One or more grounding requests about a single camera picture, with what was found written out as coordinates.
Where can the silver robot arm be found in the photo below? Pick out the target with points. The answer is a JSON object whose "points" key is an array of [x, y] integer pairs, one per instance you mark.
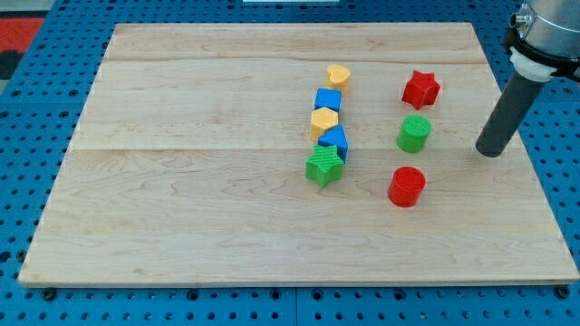
{"points": [[543, 39]]}

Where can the wooden board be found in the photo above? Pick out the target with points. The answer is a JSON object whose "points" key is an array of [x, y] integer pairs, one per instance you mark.
{"points": [[187, 167]]}

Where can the blue cube block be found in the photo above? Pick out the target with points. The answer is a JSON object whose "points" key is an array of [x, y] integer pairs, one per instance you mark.
{"points": [[328, 98]]}

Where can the green star block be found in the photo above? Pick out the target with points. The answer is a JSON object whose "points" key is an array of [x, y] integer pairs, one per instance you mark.
{"points": [[324, 166]]}

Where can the blue triangle block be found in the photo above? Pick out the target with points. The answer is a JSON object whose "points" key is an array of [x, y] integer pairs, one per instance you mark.
{"points": [[335, 136]]}

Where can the yellow hexagon block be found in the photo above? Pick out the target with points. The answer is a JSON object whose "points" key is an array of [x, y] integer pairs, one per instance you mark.
{"points": [[322, 120]]}

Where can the yellow heart block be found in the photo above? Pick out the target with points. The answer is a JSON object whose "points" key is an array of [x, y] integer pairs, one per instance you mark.
{"points": [[338, 78]]}

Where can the red cylinder block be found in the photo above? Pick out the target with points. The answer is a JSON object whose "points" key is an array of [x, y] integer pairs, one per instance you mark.
{"points": [[406, 186]]}

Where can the green cylinder block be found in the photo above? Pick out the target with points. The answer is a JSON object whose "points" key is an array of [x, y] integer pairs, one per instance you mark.
{"points": [[414, 132]]}

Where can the red star block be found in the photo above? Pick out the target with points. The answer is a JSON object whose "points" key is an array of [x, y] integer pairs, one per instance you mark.
{"points": [[421, 90]]}

